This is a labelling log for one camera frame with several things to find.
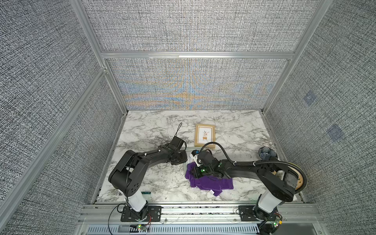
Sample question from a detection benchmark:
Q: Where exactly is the bowl of grey stones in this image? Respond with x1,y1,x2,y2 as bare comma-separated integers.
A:
258,146,278,161

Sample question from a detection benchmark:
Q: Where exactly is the green handled fork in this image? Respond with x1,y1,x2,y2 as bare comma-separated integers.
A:
113,190,152,196

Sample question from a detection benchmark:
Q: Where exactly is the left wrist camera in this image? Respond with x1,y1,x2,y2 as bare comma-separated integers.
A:
169,136,187,150

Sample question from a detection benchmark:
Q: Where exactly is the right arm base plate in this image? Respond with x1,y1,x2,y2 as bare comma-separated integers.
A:
237,205,280,222

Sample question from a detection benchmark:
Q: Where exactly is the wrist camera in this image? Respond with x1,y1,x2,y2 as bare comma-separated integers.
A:
191,150,200,161
169,136,187,150

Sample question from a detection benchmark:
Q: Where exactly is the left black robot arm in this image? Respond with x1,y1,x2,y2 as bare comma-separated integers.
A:
108,146,188,220

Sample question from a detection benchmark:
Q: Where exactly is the purple cloth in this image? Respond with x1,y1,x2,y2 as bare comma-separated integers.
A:
185,162,234,197

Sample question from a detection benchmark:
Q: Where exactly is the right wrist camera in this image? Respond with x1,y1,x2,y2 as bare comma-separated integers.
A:
191,150,200,161

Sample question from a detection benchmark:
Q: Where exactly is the aluminium front rail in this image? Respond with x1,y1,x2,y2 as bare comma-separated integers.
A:
77,202,324,225

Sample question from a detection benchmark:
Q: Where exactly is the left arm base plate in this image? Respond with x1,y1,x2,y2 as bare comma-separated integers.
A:
120,206,162,222

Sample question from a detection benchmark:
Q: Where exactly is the light wooden picture frame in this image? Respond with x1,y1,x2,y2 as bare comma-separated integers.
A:
194,124,215,146

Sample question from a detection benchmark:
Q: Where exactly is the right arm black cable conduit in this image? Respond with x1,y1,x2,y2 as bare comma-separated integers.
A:
198,141,308,194

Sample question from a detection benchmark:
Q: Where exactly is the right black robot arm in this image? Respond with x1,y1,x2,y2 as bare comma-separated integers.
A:
189,150,307,221

